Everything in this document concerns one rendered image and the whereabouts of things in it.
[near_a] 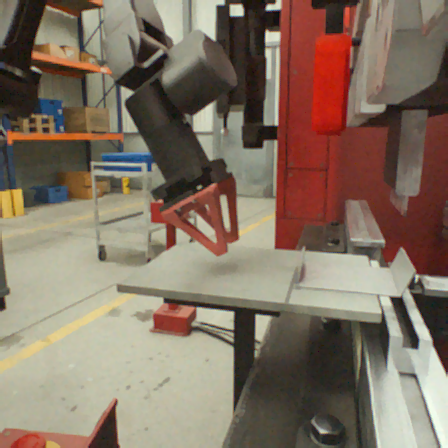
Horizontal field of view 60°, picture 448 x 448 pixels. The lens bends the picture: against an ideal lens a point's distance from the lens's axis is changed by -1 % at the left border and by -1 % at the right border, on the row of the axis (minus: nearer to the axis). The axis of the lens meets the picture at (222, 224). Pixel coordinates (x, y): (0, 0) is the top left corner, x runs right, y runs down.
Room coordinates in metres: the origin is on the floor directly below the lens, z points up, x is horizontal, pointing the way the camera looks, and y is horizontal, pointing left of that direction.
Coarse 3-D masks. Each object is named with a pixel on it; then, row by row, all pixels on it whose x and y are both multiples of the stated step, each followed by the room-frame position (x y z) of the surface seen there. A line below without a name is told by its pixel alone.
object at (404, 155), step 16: (400, 112) 0.37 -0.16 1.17; (416, 112) 0.35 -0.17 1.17; (400, 128) 0.36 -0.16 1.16; (416, 128) 0.35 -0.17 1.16; (400, 144) 0.35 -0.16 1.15; (416, 144) 0.35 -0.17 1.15; (400, 160) 0.35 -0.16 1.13; (416, 160) 0.35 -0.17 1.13; (384, 176) 0.44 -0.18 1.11; (400, 176) 0.35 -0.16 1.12; (416, 176) 0.35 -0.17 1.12; (400, 192) 0.35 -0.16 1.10; (416, 192) 0.35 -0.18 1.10; (400, 208) 0.37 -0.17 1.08
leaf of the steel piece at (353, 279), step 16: (304, 256) 0.46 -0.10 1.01; (304, 272) 0.42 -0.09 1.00; (320, 272) 0.42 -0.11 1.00; (336, 272) 0.42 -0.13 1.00; (352, 272) 0.42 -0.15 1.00; (368, 272) 0.42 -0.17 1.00; (384, 272) 0.42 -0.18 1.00; (320, 288) 0.37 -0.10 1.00; (336, 288) 0.37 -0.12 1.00; (352, 288) 0.37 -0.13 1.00; (368, 288) 0.37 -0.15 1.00; (384, 288) 0.37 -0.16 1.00
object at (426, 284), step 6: (420, 282) 0.39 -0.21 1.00; (426, 282) 0.38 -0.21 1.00; (432, 282) 0.38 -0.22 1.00; (438, 282) 0.38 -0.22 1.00; (444, 282) 0.38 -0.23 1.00; (426, 288) 0.37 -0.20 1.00; (432, 288) 0.37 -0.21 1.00; (438, 288) 0.37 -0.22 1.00; (444, 288) 0.36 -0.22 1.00; (426, 294) 0.37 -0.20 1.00; (432, 294) 0.37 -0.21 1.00; (438, 294) 0.36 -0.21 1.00; (444, 294) 0.36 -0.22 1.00
